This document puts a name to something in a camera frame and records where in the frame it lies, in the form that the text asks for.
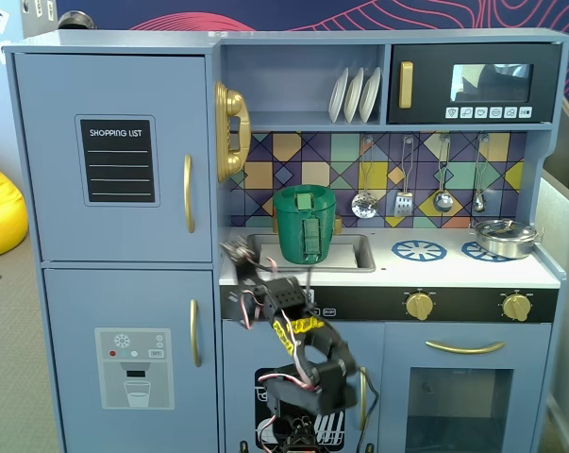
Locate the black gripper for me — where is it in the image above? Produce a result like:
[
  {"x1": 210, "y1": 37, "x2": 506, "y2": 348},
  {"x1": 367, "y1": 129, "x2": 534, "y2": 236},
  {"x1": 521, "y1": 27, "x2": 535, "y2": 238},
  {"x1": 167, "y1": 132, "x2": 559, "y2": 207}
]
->
[{"x1": 220, "y1": 239, "x2": 310, "y2": 325}]

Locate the blue dishwasher print cabinet door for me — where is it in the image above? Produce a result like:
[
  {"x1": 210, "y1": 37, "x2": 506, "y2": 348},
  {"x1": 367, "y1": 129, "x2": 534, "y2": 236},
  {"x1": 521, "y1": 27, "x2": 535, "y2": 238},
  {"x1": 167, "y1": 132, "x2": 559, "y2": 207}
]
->
[{"x1": 222, "y1": 319, "x2": 385, "y2": 453}]

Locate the blue fridge door ice dispenser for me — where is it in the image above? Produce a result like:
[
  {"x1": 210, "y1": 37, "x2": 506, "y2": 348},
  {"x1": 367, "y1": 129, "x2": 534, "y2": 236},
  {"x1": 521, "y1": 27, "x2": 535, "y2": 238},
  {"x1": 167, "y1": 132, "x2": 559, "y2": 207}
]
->
[{"x1": 42, "y1": 268, "x2": 217, "y2": 453}]

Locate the blue oven door with window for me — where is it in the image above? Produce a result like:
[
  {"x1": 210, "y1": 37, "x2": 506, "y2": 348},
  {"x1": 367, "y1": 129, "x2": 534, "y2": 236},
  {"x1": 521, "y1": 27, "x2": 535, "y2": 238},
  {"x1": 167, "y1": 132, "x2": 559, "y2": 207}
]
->
[{"x1": 383, "y1": 322, "x2": 555, "y2": 453}]

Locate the blue fridge door shopping list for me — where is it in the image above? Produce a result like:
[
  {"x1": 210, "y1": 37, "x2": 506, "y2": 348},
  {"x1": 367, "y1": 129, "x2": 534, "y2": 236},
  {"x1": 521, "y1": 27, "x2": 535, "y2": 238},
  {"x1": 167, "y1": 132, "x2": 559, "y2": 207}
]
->
[{"x1": 12, "y1": 52, "x2": 214, "y2": 263}]

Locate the black microwave door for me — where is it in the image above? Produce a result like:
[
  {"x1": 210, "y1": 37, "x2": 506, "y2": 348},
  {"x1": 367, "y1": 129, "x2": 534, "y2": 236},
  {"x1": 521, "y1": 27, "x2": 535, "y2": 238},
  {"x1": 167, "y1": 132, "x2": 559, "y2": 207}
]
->
[{"x1": 388, "y1": 42, "x2": 563, "y2": 126}]

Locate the green plastic bucket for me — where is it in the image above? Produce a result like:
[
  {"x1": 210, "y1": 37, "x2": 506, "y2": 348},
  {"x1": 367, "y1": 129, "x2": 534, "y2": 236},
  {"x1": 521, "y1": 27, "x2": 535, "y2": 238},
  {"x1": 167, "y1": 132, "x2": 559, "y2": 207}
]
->
[{"x1": 272, "y1": 184, "x2": 339, "y2": 265}]

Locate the grey toy sink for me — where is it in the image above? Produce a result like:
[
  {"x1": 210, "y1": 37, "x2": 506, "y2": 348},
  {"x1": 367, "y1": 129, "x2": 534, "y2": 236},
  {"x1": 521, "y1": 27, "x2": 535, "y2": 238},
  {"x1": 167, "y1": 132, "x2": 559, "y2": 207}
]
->
[{"x1": 246, "y1": 232, "x2": 377, "y2": 274}]

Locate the steel skimmer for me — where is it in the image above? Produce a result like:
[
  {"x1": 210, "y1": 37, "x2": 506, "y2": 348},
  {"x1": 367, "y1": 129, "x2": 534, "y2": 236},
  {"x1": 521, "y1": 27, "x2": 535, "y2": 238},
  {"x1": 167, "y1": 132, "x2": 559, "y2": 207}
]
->
[{"x1": 350, "y1": 136, "x2": 377, "y2": 220}]

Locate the gold toy telephone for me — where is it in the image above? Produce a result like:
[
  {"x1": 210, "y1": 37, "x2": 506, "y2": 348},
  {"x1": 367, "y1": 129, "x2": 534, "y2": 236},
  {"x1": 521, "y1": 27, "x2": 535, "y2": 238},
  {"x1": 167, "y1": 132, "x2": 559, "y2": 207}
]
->
[{"x1": 213, "y1": 80, "x2": 253, "y2": 184}]

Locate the steel slotted spatula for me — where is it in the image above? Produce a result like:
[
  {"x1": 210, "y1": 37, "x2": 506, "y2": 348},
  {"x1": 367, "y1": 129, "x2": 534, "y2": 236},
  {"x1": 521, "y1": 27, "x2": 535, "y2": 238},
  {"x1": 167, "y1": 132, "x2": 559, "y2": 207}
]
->
[{"x1": 393, "y1": 136, "x2": 415, "y2": 219}]

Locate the gold stove knob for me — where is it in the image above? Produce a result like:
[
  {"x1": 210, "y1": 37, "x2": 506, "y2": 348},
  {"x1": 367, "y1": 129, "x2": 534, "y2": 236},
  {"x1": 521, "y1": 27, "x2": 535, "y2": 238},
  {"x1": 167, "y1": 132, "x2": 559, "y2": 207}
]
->
[
  {"x1": 405, "y1": 292, "x2": 434, "y2": 323},
  {"x1": 501, "y1": 293, "x2": 532, "y2": 324}
]

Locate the blue toy kitchen body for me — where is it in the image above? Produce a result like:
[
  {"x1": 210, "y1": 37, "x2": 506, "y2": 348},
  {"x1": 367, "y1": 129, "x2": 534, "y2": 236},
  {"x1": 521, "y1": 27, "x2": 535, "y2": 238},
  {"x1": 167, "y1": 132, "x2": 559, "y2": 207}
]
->
[{"x1": 3, "y1": 27, "x2": 569, "y2": 453}]

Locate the white plate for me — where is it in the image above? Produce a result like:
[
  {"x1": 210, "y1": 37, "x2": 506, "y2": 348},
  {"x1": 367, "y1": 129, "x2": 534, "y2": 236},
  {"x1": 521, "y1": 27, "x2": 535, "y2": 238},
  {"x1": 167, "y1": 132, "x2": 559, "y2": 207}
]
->
[
  {"x1": 359, "y1": 66, "x2": 382, "y2": 124},
  {"x1": 327, "y1": 66, "x2": 350, "y2": 125},
  {"x1": 343, "y1": 66, "x2": 366, "y2": 125}
]

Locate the steel ladle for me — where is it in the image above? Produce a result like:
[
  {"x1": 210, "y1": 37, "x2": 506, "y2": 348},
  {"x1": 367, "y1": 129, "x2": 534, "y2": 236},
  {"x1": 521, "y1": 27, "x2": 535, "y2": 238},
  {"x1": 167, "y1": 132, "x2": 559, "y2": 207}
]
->
[{"x1": 432, "y1": 133, "x2": 456, "y2": 213}]

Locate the steel spoon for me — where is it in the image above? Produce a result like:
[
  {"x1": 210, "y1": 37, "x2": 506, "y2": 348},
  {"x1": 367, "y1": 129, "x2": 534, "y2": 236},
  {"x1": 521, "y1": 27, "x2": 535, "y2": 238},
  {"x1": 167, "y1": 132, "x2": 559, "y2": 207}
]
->
[{"x1": 472, "y1": 133, "x2": 491, "y2": 214}]

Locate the yellow beanbag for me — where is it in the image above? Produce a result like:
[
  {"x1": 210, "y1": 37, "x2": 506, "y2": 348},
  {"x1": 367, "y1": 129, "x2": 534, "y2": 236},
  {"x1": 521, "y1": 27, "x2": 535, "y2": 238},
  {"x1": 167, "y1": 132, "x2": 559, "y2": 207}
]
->
[{"x1": 0, "y1": 155, "x2": 28, "y2": 262}]

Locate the steel pot with lid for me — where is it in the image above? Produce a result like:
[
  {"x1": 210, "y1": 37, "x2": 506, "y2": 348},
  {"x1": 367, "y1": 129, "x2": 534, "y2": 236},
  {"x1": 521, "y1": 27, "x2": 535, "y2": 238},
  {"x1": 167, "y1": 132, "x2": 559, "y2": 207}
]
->
[{"x1": 469, "y1": 217, "x2": 545, "y2": 260}]

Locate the black round object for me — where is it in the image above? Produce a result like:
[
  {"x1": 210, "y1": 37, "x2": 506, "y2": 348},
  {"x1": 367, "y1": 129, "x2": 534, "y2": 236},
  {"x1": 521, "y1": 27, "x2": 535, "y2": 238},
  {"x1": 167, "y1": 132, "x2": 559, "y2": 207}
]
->
[{"x1": 57, "y1": 9, "x2": 97, "y2": 31}]

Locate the grey partition panel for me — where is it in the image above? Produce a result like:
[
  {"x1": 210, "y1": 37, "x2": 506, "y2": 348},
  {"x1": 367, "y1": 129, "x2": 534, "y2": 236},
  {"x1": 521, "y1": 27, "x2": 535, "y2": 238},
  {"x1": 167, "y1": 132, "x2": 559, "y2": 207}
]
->
[{"x1": 537, "y1": 169, "x2": 569, "y2": 453}]

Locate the gold fridge door handle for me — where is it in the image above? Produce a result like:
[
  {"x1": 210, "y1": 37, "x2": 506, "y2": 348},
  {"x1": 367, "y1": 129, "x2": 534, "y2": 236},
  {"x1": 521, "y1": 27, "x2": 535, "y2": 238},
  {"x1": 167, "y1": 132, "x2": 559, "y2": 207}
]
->
[
  {"x1": 183, "y1": 153, "x2": 196, "y2": 234},
  {"x1": 189, "y1": 298, "x2": 202, "y2": 369}
]

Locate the gold dishwasher door handle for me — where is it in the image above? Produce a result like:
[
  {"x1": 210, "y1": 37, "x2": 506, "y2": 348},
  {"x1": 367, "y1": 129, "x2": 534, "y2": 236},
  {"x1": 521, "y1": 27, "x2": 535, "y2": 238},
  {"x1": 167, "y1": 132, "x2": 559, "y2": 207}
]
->
[{"x1": 359, "y1": 372, "x2": 369, "y2": 432}]

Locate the gold oven door handle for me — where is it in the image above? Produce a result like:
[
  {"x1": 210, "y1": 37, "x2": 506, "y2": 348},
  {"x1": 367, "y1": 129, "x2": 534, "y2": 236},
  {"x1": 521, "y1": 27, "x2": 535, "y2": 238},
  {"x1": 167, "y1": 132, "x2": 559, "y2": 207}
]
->
[{"x1": 425, "y1": 339, "x2": 507, "y2": 356}]

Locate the gold microwave handle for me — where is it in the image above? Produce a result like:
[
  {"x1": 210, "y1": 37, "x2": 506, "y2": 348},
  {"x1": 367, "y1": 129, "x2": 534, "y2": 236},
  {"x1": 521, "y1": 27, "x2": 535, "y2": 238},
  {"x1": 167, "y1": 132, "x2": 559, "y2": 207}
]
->
[{"x1": 398, "y1": 60, "x2": 415, "y2": 110}]

